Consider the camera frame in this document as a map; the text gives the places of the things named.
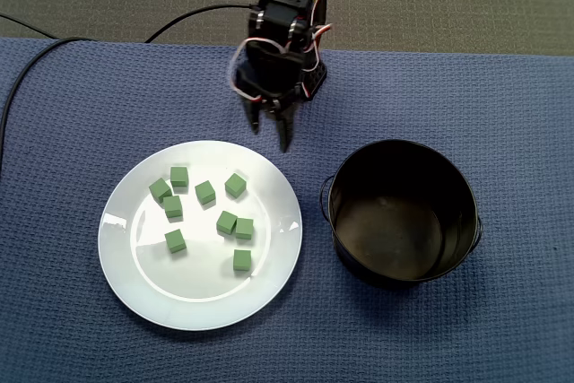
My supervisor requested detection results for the white red servo wire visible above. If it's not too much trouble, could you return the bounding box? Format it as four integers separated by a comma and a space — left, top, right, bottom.
227, 37, 288, 102

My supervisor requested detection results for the white round plate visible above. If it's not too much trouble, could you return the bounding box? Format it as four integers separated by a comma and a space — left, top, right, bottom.
97, 139, 304, 332

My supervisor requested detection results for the blue woven mat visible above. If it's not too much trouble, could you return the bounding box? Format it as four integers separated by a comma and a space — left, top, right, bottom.
0, 37, 574, 383

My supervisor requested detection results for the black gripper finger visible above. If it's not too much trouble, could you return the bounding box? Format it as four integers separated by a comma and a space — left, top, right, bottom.
241, 98, 263, 135
268, 98, 300, 153

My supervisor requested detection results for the thick black cable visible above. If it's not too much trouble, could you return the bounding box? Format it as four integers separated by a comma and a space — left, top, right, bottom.
0, 37, 93, 178

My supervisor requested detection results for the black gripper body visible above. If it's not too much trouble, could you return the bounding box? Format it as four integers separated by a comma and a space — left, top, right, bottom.
235, 39, 311, 106

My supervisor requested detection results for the thin black cable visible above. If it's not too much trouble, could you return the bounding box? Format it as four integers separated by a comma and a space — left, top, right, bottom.
0, 13, 59, 39

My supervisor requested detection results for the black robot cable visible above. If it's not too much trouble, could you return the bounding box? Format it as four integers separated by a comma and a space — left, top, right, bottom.
143, 3, 264, 45

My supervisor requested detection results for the black metal bucket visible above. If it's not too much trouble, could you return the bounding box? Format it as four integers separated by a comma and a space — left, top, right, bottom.
318, 138, 484, 291

